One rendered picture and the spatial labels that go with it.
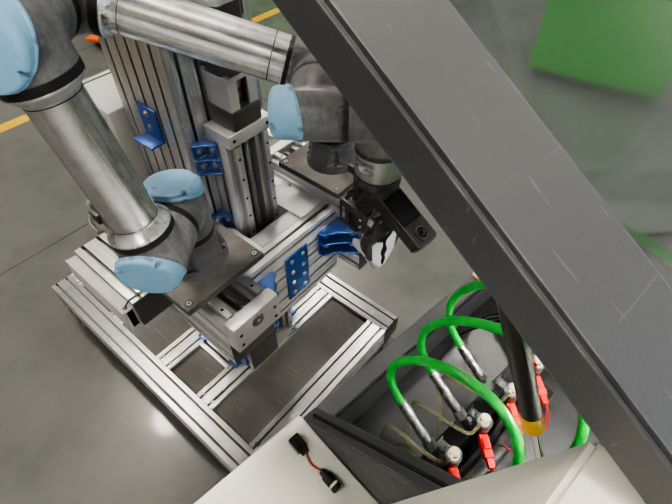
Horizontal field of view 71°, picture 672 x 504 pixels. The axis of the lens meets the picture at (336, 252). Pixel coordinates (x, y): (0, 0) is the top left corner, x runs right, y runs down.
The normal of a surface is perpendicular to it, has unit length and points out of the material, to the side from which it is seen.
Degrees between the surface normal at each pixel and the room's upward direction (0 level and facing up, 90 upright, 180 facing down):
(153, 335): 0
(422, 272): 0
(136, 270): 97
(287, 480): 0
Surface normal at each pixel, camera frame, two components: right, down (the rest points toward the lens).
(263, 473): 0.00, -0.68
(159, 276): -0.04, 0.82
